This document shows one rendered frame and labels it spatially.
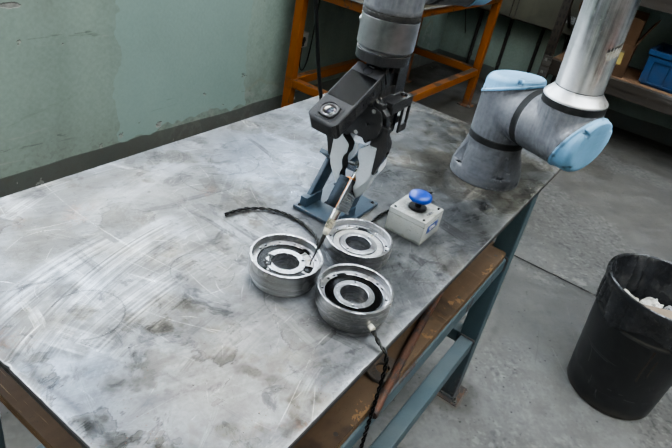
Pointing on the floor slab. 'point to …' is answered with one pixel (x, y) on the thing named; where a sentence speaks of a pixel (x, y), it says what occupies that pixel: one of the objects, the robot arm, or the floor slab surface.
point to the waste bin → (626, 340)
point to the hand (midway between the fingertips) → (347, 187)
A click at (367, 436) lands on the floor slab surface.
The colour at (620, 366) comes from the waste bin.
